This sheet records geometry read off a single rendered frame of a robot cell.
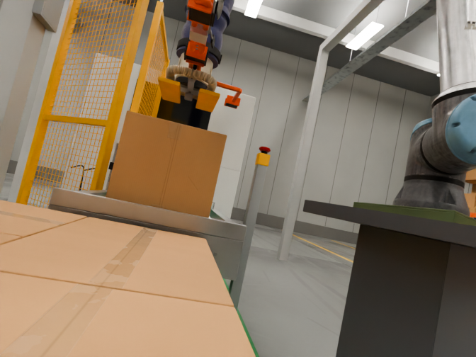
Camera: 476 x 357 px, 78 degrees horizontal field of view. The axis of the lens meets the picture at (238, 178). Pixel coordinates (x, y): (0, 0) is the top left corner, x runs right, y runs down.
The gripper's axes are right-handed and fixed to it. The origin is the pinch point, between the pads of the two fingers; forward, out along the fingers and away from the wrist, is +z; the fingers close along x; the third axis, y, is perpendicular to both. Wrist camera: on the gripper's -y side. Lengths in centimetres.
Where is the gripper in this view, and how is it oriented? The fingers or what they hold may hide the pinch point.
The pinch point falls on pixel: (203, 10)
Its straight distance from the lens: 108.1
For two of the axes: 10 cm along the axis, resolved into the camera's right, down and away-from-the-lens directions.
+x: -9.6, -2.2, -1.7
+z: -2.1, 9.8, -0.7
